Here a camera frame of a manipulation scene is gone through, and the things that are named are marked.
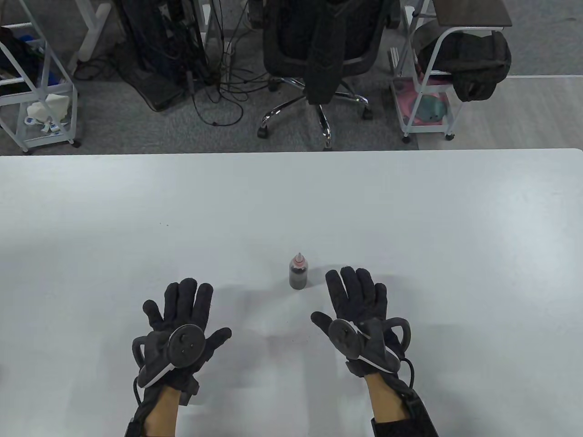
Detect person's left hand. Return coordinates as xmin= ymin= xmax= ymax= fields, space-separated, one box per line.
xmin=132 ymin=279 xmax=232 ymax=406

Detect person's right hand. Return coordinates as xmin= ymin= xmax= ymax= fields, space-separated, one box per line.
xmin=311 ymin=266 xmax=406 ymax=378

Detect small clear soy sauce bottle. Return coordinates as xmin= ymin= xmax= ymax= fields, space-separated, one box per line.
xmin=289 ymin=262 xmax=308 ymax=290

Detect person's left forearm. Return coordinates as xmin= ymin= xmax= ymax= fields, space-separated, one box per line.
xmin=139 ymin=385 xmax=183 ymax=437

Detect person's right forearm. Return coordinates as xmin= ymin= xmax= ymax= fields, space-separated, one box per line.
xmin=367 ymin=376 xmax=410 ymax=422

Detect black round left hand controller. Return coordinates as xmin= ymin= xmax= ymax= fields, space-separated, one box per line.
xmin=132 ymin=324 xmax=208 ymax=388

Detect black round hand controller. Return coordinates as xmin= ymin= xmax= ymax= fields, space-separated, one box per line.
xmin=132 ymin=324 xmax=208 ymax=388
xmin=328 ymin=317 xmax=412 ymax=375

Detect black round right hand controller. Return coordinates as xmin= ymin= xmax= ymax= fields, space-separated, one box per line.
xmin=328 ymin=317 xmax=412 ymax=375

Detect pink flat item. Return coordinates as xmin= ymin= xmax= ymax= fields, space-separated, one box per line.
xmin=395 ymin=89 xmax=450 ymax=124

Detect teal round item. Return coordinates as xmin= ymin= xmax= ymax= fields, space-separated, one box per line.
xmin=416 ymin=94 xmax=446 ymax=122

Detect blue and white packets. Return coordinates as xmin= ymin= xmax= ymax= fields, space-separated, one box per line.
xmin=25 ymin=117 xmax=64 ymax=135

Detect white cart with wooden top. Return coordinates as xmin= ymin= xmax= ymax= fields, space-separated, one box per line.
xmin=389 ymin=0 xmax=513 ymax=142

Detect black jacket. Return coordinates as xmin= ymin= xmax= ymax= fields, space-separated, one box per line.
xmin=305 ymin=0 xmax=349 ymax=106

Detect black equipment bag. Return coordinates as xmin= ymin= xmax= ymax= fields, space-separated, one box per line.
xmin=113 ymin=0 xmax=211 ymax=112

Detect black backpack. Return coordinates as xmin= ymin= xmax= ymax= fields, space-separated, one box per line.
xmin=417 ymin=30 xmax=512 ymax=102

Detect black mesh office chair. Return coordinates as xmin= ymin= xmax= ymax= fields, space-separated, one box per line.
xmin=257 ymin=0 xmax=401 ymax=151

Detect white desk leg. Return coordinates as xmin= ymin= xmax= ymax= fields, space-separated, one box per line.
xmin=73 ymin=0 xmax=111 ymax=62

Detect tangle of black cables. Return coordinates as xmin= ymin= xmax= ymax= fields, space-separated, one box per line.
xmin=184 ymin=0 xmax=246 ymax=127

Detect white metal frame cart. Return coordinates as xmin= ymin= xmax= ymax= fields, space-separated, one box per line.
xmin=0 ymin=0 xmax=82 ymax=153

